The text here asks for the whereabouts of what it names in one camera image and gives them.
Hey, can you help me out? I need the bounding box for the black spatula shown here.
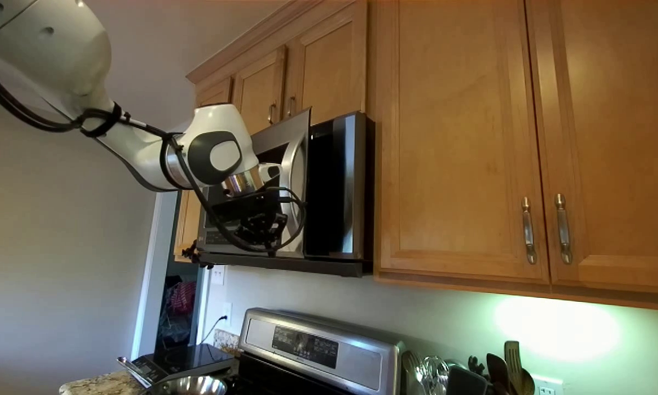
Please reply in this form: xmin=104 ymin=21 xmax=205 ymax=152
xmin=483 ymin=350 xmax=510 ymax=395

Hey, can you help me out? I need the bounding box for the stainless steel stove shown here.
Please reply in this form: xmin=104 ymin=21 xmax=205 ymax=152
xmin=124 ymin=304 xmax=407 ymax=395

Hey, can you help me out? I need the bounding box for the black kitchen utensil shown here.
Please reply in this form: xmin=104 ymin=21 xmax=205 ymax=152
xmin=517 ymin=366 xmax=538 ymax=395

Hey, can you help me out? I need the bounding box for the silver metal bowl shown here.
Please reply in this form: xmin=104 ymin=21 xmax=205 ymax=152
xmin=147 ymin=371 xmax=229 ymax=395

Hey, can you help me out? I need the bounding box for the thin black power cord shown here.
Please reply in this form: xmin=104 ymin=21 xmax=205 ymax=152
xmin=197 ymin=311 xmax=233 ymax=346

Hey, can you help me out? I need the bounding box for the black looped wrist cable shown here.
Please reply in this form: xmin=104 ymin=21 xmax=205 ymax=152
xmin=157 ymin=130 xmax=312 ymax=258

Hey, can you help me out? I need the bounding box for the wide wooden cabinet door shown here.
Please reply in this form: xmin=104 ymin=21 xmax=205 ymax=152
xmin=229 ymin=44 xmax=289 ymax=138

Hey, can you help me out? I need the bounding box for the small black object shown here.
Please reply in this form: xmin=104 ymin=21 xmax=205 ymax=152
xmin=444 ymin=364 xmax=489 ymax=395

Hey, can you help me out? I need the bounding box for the white wall outlet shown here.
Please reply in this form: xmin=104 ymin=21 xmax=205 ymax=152
xmin=535 ymin=373 xmax=565 ymax=395
xmin=210 ymin=325 xmax=242 ymax=350

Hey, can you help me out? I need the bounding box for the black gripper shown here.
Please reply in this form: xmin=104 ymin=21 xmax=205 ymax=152
xmin=213 ymin=185 xmax=285 ymax=246

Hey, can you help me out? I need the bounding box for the tall wooden cabinet door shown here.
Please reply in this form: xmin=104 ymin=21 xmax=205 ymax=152
xmin=370 ymin=0 xmax=552 ymax=287

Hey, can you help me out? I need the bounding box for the shiny glass object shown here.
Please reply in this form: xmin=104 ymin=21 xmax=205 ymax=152
xmin=402 ymin=354 xmax=449 ymax=395

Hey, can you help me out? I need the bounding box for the stainless steel microwave door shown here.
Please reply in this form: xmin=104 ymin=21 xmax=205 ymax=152
xmin=195 ymin=107 xmax=314 ymax=258

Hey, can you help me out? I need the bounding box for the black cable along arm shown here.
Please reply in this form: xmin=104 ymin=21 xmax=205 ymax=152
xmin=0 ymin=41 xmax=129 ymax=141

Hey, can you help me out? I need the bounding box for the narrow wooden cabinet door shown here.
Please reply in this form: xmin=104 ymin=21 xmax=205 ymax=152
xmin=282 ymin=0 xmax=370 ymax=127

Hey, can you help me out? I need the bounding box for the silver handle of tall door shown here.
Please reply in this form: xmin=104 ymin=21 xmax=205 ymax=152
xmin=520 ymin=195 xmax=541 ymax=267

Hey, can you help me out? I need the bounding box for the wooden spoon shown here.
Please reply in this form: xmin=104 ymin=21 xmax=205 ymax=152
xmin=503 ymin=337 xmax=526 ymax=395

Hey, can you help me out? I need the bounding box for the wooden cabinet door at edge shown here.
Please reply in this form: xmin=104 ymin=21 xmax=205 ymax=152
xmin=523 ymin=0 xmax=658 ymax=296

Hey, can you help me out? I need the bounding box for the dark framed wall picture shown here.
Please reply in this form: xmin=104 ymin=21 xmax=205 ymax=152
xmin=156 ymin=262 xmax=203 ymax=355

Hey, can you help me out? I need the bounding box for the stainless steel microwave body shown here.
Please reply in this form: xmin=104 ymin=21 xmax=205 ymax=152
xmin=192 ymin=109 xmax=376 ymax=279

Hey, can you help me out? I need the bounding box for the silver handle of edge door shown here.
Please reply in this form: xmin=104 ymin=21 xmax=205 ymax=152
xmin=552 ymin=191 xmax=574 ymax=267

